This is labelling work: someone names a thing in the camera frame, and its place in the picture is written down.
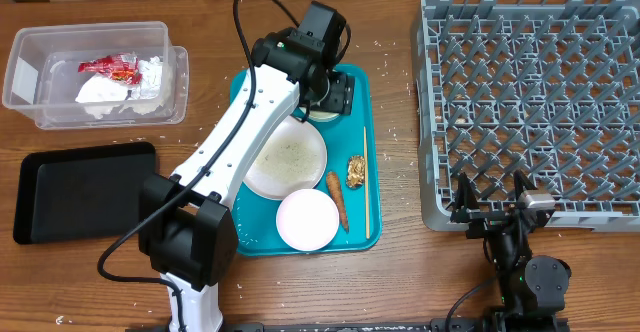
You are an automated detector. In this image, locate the white tissue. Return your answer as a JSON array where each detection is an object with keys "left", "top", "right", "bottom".
[{"left": 127, "top": 56, "right": 163, "bottom": 100}]

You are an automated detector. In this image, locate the red snack wrapper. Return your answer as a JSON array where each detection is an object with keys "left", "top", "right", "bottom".
[{"left": 78, "top": 53, "right": 142, "bottom": 85}]

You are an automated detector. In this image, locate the wooden chopstick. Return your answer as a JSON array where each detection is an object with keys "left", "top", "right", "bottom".
[{"left": 363, "top": 126, "right": 371, "bottom": 240}]

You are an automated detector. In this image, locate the light green bowl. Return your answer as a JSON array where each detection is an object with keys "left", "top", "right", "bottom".
[{"left": 292, "top": 106, "right": 340, "bottom": 123}]

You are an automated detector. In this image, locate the clear plastic bin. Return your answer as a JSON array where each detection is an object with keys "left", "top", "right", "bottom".
[{"left": 2, "top": 21, "right": 189, "bottom": 129}]

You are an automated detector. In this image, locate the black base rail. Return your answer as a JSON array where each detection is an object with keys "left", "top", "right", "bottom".
[{"left": 124, "top": 318, "right": 571, "bottom": 332}]

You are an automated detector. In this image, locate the white crumpled napkin in bin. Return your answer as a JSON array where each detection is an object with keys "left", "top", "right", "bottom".
[{"left": 75, "top": 74, "right": 129, "bottom": 119}]

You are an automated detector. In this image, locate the orange carrot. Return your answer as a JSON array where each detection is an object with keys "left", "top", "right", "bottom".
[{"left": 326, "top": 171, "right": 349, "bottom": 233}]

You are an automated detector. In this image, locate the large white plate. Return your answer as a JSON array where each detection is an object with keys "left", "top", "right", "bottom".
[{"left": 243, "top": 116, "right": 328, "bottom": 200}]

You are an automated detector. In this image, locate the grey dishwasher rack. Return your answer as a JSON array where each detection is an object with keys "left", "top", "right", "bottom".
[{"left": 411, "top": 0, "right": 639, "bottom": 232}]

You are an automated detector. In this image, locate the brown food scrap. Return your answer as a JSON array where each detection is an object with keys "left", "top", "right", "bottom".
[{"left": 346, "top": 155, "right": 365, "bottom": 189}]

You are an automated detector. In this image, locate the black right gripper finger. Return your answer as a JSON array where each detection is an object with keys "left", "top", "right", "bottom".
[
  {"left": 454, "top": 173, "right": 479, "bottom": 211},
  {"left": 513, "top": 170, "right": 537, "bottom": 202}
]

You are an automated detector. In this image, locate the teal plastic tray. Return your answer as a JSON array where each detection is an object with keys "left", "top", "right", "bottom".
[{"left": 232, "top": 64, "right": 382, "bottom": 257}]

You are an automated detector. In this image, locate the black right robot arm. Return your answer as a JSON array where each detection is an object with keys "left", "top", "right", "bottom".
[{"left": 443, "top": 170, "right": 572, "bottom": 332}]

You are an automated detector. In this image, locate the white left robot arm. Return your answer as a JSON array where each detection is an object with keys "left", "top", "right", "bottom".
[{"left": 97, "top": 1, "right": 355, "bottom": 331}]

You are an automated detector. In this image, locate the black plastic tray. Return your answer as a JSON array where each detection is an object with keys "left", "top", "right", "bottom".
[{"left": 13, "top": 142, "right": 157, "bottom": 245}]

